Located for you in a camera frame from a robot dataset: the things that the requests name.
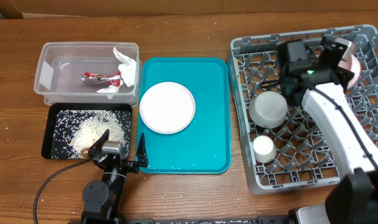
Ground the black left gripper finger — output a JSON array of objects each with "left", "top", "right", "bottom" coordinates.
[
  {"left": 136, "top": 133, "right": 148, "bottom": 167},
  {"left": 87, "top": 129, "right": 110, "bottom": 157}
]

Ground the pink small bowl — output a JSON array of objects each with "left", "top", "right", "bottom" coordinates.
[{"left": 338, "top": 55, "right": 361, "bottom": 90}]

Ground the pink plate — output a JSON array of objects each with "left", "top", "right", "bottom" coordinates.
[{"left": 139, "top": 82, "right": 196, "bottom": 134}]

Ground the red snack wrapper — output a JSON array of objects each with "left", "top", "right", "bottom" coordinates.
[{"left": 79, "top": 72, "right": 123, "bottom": 87}]

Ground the grey bowl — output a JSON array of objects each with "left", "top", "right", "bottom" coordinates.
[{"left": 248, "top": 91, "right": 288, "bottom": 128}]

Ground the white napkin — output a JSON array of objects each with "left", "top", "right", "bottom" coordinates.
[{"left": 97, "top": 47, "right": 136, "bottom": 93}]

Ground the white paper cup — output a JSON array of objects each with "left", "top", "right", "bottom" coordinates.
[{"left": 252, "top": 136, "right": 277, "bottom": 163}]

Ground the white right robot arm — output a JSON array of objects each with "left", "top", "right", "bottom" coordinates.
[{"left": 276, "top": 37, "right": 378, "bottom": 223}]

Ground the black rectangular tray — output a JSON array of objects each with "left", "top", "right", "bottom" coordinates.
[{"left": 42, "top": 103, "right": 132, "bottom": 159}]

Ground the teal serving tray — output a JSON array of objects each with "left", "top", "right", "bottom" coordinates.
[{"left": 137, "top": 57, "right": 231, "bottom": 174}]

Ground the clear plastic bin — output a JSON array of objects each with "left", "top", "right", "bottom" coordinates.
[{"left": 34, "top": 42, "right": 141, "bottom": 107}]

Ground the grey dish rack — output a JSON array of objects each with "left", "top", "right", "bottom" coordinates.
[{"left": 227, "top": 24, "right": 378, "bottom": 195}]

